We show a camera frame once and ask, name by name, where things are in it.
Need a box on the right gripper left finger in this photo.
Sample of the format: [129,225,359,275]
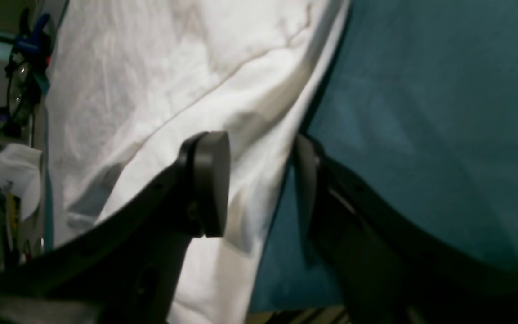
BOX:
[0,131,231,324]

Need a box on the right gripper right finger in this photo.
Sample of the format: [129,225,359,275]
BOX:
[294,135,518,324]

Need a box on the white T-shirt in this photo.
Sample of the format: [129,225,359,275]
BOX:
[45,0,350,324]

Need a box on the teal table cover cloth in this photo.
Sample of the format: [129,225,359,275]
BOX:
[247,0,518,312]

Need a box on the blue clamp top right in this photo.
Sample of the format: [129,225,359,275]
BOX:
[12,7,52,71]

